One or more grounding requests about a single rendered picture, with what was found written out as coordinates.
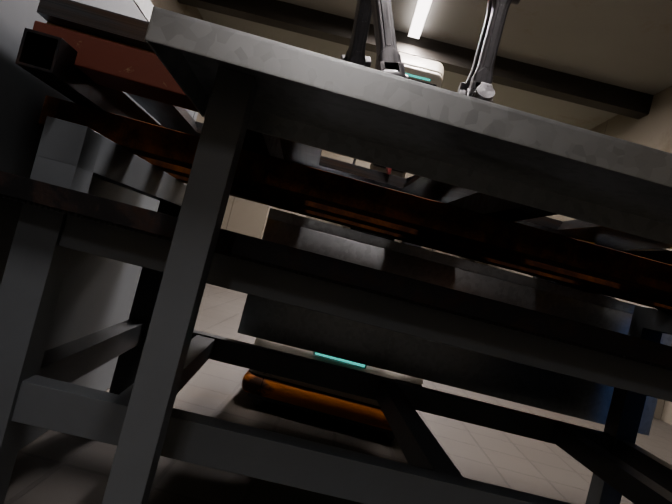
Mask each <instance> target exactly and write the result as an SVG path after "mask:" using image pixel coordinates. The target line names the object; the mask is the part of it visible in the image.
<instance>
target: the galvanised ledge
mask: <svg viewBox="0 0 672 504"><path fill-rule="evenodd" d="M268 218H270V219H274V220H278V221H281V222H285V223H289V224H293V225H297V226H300V227H304V228H308V229H312V230H316V231H319V232H323V233H327V234H331V235H334V236H338V237H342V238H346V239H350V240H353V241H357V242H361V243H365V244H368V245H372V246H376V247H380V248H384V249H387V250H391V251H395V252H399V253H403V254H406V255H410V256H414V257H418V258H421V259H425V260H429V261H433V262H437V263H440V264H444V265H448V266H452V267H456V268H459V269H463V270H467V271H471V272H474V273H478V274H482V275H486V276H490V277H493V278H497V279H501V280H505V281H508V282H512V283H516V284H520V285H524V286H527V287H531V288H535V289H539V290H543V291H546V292H550V293H554V294H558V295H561V296H565V297H569V298H573V299H577V300H580V301H584V302H588V303H592V304H596V305H599V306H603V307H607V308H611V309H614V310H618V311H622V312H626V313H630V314H633V312H634V308H635V305H634V304H630V303H626V302H622V301H619V300H615V299H611V298H607V297H604V296H600V295H596V294H592V293H589V292H585V291H581V290H577V289H573V288H570V287H566V286H562V285H558V284H555V283H551V282H547V281H543V280H540V279H536V278H532V277H528V276H525V275H521V274H517V273H513V272H509V271H506V270H502V269H498V268H494V267H491V266H487V265H483V264H479V263H476V262H472V261H468V260H464V259H460V258H457V257H453V256H449V255H445V254H442V253H438V252H434V251H430V250H427V249H423V248H419V247H415V246H411V245H408V244H404V243H400V242H396V241H393V240H389V239H385V238H381V237H378V236H374V235H370V234H366V233H363V232H359V231H355V230H351V229H347V228H344V227H340V226H336V225H332V224H329V223H325V222H321V221H317V220H314V219H310V218H306V217H302V216H298V215H295V214H291V213H287V212H283V211H280V210H276V209H272V208H270V211H269V214H268Z"/></svg>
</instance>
